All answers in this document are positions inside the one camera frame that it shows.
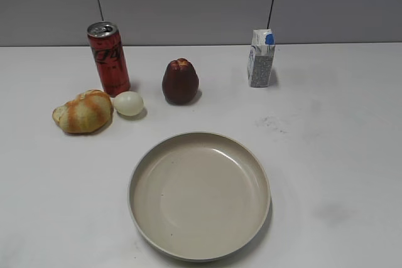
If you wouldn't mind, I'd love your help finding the red cola can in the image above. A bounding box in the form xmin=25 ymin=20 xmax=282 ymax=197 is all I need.
xmin=87 ymin=21 xmax=131 ymax=97

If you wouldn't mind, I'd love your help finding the striped bread roll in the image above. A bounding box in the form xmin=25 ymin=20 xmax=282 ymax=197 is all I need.
xmin=52 ymin=90 xmax=112 ymax=134

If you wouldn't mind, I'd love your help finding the small white milk carton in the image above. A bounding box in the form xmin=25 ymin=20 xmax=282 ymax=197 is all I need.
xmin=247 ymin=29 xmax=276 ymax=88

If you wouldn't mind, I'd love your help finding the white egg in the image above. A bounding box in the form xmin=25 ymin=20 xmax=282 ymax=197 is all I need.
xmin=112 ymin=91 xmax=144 ymax=116

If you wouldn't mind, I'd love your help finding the dark red wax apple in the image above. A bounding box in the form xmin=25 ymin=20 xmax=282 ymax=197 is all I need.
xmin=162 ymin=58 xmax=199 ymax=105

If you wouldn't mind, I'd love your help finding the beige round plate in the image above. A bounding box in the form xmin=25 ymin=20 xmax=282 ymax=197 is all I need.
xmin=128 ymin=132 xmax=271 ymax=262

